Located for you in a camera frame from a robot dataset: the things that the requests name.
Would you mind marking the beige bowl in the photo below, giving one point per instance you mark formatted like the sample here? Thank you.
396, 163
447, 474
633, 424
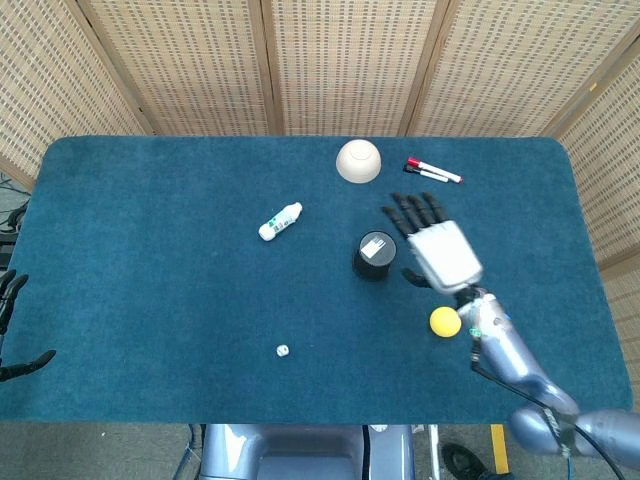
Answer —
358, 161

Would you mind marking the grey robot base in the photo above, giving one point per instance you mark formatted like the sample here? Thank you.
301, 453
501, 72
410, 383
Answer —
300, 452

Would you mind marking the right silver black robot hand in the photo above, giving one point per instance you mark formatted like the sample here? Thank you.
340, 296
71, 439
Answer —
445, 255

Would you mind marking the black capped white marker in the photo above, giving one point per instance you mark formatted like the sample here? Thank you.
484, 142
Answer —
425, 174

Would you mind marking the red capped white marker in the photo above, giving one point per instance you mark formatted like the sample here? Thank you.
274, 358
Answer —
435, 168

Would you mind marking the small white die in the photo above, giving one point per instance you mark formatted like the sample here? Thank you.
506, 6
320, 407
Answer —
283, 351

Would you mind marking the white plastic bottle green label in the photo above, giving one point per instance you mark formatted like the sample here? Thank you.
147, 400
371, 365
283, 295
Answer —
281, 222

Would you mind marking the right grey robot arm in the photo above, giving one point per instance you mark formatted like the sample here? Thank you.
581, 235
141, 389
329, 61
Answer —
505, 350

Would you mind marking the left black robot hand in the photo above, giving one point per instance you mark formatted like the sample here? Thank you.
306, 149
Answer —
11, 292

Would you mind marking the wicker folding screen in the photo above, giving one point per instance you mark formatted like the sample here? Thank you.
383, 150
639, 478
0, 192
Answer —
350, 65

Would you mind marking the yellow ball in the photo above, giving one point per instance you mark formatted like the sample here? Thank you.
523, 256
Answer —
444, 324

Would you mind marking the blue carpet table cover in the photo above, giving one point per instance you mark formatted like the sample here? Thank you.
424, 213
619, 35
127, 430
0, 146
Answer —
200, 310

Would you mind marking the black shoe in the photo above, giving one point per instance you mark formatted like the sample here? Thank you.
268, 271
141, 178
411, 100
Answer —
462, 462

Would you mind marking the black cup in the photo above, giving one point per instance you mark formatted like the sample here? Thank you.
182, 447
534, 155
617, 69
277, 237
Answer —
370, 267

